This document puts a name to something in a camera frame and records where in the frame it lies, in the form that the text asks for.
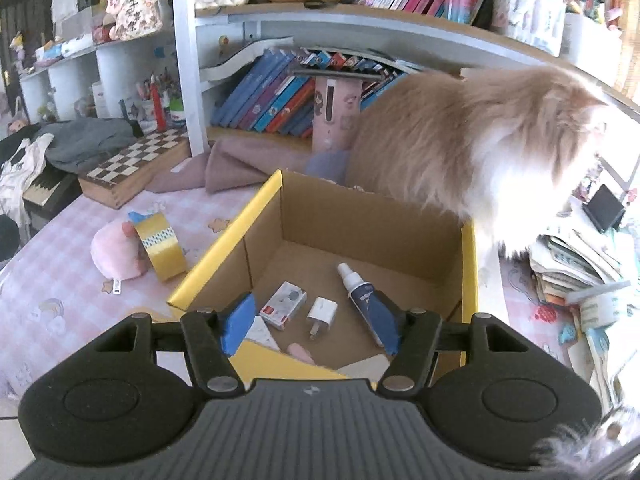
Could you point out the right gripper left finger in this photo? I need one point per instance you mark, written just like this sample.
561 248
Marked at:
235 321

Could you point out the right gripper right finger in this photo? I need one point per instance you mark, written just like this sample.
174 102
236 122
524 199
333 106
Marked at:
387 321

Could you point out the white blue spray bottle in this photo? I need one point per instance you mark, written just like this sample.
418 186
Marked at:
362 294

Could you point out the staple box with cat picture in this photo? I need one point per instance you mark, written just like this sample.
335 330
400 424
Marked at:
282 306

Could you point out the small white plug adapter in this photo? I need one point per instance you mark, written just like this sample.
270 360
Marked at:
321 316

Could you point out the large white charger block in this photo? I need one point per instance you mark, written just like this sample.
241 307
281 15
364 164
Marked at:
372 368

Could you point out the pink small eraser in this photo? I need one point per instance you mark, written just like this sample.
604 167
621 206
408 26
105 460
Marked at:
298 352

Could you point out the yellow cardboard box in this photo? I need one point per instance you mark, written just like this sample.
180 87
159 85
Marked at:
298 229

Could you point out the yellow tape roll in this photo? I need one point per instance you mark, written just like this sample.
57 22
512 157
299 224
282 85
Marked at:
160 244

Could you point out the pink plush toy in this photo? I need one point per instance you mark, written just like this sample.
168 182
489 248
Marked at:
117 252

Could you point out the mauve cloth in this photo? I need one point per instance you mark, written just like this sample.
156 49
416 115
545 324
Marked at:
235 162

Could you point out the wooden chess board box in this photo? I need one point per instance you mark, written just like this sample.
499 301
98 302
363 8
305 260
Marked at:
123 176

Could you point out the stack of papers magazines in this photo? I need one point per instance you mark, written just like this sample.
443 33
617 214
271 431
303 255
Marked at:
596 275

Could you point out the orange fluffy cat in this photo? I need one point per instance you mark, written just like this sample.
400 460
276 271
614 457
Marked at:
504 149

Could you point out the red bottle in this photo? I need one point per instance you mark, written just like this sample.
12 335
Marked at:
158 108

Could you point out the white green pen cup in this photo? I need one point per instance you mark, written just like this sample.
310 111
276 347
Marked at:
176 112

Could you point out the row of colourful books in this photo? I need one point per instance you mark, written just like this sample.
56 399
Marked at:
271 89

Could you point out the black keyboard piano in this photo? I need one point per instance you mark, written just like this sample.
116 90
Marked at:
51 192

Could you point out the pink cylindrical holder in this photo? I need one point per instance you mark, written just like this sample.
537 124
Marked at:
336 108

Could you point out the grey cloth pile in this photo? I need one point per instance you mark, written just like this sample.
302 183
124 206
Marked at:
83 143

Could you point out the white garment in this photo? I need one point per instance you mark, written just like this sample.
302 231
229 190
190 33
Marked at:
18 174

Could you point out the white shelf post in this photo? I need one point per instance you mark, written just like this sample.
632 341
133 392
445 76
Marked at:
189 72

